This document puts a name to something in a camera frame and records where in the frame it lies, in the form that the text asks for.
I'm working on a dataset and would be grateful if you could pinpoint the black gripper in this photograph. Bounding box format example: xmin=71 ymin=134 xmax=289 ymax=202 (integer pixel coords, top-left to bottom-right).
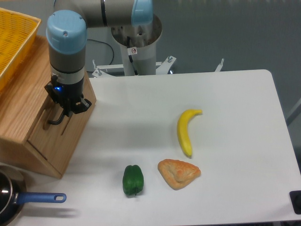
xmin=45 ymin=75 xmax=92 ymax=117

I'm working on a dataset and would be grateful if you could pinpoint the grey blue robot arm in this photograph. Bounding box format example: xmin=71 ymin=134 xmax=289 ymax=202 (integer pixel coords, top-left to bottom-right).
xmin=45 ymin=0 xmax=153 ymax=125

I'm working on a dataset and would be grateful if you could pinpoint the wooden drawer cabinet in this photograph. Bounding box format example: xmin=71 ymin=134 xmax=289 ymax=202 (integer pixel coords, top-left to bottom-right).
xmin=0 ymin=36 xmax=93 ymax=178

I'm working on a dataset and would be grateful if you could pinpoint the yellow plastic basket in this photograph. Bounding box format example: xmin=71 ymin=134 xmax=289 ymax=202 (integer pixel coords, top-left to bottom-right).
xmin=0 ymin=8 xmax=41 ymax=90

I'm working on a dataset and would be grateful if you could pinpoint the green bell pepper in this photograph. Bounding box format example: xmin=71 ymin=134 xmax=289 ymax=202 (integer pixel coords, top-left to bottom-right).
xmin=122 ymin=165 xmax=144 ymax=196

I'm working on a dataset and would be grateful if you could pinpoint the yellow banana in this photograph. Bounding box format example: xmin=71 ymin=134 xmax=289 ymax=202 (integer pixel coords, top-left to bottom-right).
xmin=177 ymin=109 xmax=203 ymax=158

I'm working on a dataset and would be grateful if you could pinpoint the triangular pastry bread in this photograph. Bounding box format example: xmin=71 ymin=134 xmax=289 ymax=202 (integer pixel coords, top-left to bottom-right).
xmin=158 ymin=159 xmax=201 ymax=190

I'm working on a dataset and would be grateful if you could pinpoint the black corner object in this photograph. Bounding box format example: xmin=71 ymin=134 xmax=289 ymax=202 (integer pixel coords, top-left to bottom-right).
xmin=289 ymin=190 xmax=301 ymax=215

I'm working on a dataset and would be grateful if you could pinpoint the black cable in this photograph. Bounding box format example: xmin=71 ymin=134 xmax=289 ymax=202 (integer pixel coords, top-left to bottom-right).
xmin=87 ymin=39 xmax=115 ymax=73

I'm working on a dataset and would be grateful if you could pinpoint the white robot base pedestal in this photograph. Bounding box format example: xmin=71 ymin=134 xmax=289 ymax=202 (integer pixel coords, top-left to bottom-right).
xmin=92 ymin=15 xmax=176 ymax=77

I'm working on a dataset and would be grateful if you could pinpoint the blue handled frying pan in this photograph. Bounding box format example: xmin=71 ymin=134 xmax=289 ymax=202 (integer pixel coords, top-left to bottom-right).
xmin=0 ymin=170 xmax=67 ymax=224

